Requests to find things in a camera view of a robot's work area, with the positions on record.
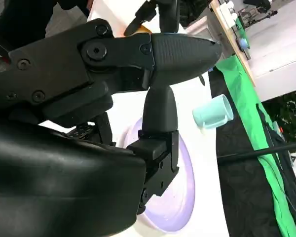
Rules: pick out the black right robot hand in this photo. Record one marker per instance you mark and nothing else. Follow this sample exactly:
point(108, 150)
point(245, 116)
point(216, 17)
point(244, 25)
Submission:
point(51, 172)

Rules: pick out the pale green mug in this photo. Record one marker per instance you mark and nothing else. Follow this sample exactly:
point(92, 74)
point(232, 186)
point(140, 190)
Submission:
point(209, 111)

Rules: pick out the wooden desk board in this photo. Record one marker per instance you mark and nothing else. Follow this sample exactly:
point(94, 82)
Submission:
point(227, 34)

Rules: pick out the green leafy plant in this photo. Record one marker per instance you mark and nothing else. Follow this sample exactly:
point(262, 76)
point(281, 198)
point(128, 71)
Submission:
point(288, 116)

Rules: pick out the black rod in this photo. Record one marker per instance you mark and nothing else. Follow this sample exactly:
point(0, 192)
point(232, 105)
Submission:
point(261, 152)

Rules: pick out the lilac plate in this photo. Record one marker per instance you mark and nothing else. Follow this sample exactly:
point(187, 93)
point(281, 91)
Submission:
point(172, 197)

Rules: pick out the black cloth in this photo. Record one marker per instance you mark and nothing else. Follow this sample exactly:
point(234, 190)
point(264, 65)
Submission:
point(241, 192)

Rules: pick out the orange and white bread roll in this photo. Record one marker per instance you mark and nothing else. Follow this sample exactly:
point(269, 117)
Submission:
point(144, 30)

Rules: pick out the white power strip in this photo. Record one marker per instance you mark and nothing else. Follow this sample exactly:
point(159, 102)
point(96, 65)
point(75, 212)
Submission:
point(227, 12)

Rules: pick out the green cloth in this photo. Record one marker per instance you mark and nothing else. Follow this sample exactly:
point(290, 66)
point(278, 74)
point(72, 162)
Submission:
point(244, 106)

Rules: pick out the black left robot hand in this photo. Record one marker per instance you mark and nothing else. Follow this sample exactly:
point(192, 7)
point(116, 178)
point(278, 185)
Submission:
point(169, 14)

